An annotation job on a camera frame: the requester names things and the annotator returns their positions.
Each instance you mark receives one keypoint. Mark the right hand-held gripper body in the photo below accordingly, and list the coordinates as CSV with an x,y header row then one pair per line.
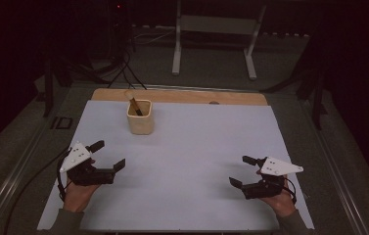
x,y
278,168

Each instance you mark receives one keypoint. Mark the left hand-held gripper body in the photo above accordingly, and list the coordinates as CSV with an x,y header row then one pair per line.
x,y
77,156

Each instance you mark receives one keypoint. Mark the cream square pen holder cup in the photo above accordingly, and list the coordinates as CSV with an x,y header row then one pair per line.
x,y
141,125

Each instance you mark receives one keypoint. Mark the brown brush with cream tip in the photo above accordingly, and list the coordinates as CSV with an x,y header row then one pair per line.
x,y
134,103

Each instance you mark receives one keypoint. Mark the person's right hand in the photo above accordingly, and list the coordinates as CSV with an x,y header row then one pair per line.
x,y
283,204

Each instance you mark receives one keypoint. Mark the person's left hand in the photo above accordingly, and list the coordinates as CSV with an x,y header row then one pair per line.
x,y
76,197

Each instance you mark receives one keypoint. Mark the white table cover sheet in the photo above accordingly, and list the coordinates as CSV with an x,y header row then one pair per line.
x,y
188,156

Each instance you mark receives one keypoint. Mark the black stand leg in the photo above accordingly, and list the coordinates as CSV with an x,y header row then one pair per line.
x,y
48,94
317,104

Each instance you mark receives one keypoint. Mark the grey metal stand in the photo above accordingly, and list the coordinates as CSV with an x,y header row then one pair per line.
x,y
218,24

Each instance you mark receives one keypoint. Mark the metal floor rail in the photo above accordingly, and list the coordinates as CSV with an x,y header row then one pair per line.
x,y
9,182
345,196

